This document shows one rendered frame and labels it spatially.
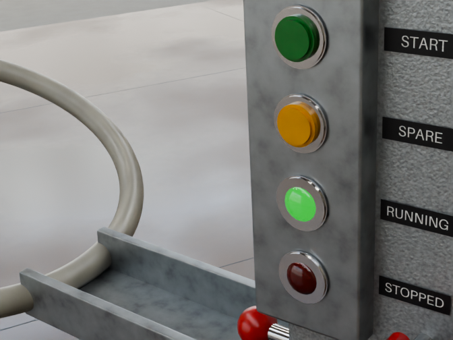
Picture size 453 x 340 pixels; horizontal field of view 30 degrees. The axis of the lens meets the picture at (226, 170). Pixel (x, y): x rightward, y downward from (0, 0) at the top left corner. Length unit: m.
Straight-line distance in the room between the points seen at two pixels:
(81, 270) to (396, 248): 0.47
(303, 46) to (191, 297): 0.46
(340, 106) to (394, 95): 0.03
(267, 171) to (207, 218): 3.13
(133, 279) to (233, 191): 2.99
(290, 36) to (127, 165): 0.62
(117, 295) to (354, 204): 0.46
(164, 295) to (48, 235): 2.78
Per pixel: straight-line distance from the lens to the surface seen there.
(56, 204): 3.94
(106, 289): 0.92
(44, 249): 3.55
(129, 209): 1.00
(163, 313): 0.87
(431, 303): 0.52
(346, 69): 0.47
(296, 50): 0.47
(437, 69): 0.46
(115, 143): 1.11
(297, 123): 0.49
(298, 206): 0.51
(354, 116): 0.48
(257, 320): 0.65
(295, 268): 0.53
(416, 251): 0.51
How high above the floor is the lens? 1.58
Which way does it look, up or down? 22 degrees down
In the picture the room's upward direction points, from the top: 3 degrees counter-clockwise
